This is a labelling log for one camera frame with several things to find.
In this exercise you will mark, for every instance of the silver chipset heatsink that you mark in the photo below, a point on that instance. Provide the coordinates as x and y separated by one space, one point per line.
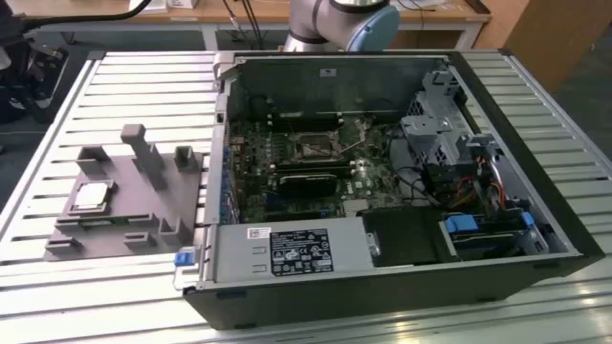
355 207

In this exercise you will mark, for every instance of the CPU socket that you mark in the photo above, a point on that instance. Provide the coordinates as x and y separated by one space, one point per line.
314 147

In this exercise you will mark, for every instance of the black RAM slot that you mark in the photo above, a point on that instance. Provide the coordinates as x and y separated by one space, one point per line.
311 165

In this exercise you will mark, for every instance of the grey power supply unit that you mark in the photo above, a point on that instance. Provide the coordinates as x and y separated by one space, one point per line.
291 251

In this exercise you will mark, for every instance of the silver square CPU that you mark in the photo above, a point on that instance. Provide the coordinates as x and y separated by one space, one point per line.
91 195

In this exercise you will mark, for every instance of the brown wooden cabinet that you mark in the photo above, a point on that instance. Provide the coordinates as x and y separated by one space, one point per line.
555 36

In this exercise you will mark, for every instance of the black graphics card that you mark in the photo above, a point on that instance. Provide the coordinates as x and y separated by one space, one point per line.
307 183

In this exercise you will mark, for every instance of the black office chair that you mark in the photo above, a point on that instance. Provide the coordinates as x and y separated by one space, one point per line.
25 71

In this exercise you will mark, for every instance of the metal disk bay cage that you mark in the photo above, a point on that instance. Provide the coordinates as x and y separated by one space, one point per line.
430 136

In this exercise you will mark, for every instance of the blue disk carrier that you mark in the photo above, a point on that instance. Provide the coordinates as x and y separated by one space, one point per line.
462 224

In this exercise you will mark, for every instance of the green motherboard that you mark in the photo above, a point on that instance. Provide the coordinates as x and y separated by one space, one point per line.
306 168

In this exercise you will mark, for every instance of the black open PC case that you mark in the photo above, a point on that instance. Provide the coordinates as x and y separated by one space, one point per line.
397 290

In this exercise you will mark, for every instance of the grey plastic parts rack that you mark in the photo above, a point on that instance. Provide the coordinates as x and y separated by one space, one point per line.
130 200

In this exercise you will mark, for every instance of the green RAM stick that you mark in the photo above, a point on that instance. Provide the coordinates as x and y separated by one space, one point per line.
106 222

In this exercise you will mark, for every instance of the wooden desk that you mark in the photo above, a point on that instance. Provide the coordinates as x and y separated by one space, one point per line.
269 14

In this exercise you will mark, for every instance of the black plastic shroud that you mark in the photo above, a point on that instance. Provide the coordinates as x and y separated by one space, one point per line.
407 233

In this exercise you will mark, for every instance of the metal locking lever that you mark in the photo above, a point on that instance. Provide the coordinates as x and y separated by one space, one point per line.
357 145

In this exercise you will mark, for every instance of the blue plastic clip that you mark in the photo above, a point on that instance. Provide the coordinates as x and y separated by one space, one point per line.
529 218

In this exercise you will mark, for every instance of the blue case latch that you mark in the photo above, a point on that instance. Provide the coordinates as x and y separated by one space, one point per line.
183 258

